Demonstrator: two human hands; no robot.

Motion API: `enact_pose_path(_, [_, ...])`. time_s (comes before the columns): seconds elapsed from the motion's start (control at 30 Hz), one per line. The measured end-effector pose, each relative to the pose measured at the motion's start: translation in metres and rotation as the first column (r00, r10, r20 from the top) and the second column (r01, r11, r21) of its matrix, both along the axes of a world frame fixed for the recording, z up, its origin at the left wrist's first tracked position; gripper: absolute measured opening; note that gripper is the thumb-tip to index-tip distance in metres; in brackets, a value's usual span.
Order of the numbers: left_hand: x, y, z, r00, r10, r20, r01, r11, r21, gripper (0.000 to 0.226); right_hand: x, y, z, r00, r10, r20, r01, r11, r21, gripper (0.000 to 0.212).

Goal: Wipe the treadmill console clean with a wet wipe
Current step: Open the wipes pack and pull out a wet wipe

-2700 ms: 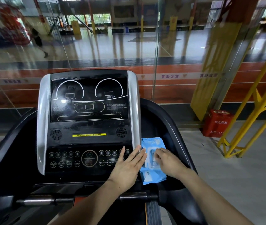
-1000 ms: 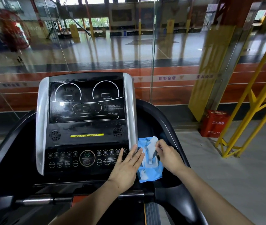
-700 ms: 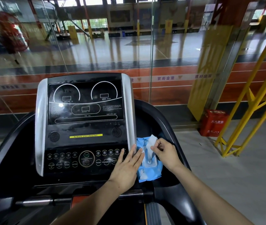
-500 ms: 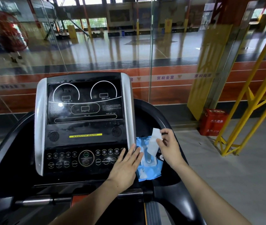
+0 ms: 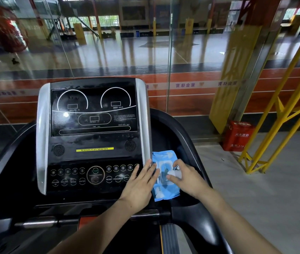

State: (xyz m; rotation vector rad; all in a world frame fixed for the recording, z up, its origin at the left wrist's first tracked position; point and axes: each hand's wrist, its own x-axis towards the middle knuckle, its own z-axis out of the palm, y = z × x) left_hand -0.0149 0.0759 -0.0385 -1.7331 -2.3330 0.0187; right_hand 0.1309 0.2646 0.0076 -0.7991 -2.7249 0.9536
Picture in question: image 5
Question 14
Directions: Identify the person's left hand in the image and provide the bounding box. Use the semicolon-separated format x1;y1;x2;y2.
119;159;161;210

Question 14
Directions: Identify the person's right hand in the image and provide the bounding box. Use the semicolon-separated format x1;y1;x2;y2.
166;159;212;199

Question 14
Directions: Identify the blue wet wipes packet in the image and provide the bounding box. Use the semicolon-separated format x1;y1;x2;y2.
151;151;183;202

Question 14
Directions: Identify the person's left forearm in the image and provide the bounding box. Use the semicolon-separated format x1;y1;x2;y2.
47;198;138;254

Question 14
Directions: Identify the person's right forearm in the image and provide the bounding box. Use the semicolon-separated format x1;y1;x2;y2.
195;187;283;254

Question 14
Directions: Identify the silver treadmill grip bar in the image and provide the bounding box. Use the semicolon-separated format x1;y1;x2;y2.
130;210;161;219
14;216;58;229

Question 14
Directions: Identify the black silver treadmill console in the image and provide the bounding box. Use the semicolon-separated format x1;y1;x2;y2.
36;77;152;196

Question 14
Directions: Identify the red fire equipment box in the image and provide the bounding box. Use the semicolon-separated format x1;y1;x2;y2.
222;120;255;153

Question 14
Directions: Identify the yellow padded pillar cover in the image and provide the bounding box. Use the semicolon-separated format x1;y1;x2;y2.
209;25;262;135

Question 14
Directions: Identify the yellow pillar pad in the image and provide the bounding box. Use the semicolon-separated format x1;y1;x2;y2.
185;18;194;35
288;15;300;35
73;23;87;41

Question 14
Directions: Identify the red decorated figure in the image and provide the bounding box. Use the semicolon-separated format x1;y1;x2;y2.
0;4;29;54

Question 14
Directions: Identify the black treadmill frame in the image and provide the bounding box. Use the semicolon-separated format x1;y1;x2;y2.
0;108;233;254

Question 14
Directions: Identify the yellow steel frame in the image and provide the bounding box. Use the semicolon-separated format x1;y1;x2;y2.
238;15;300;174

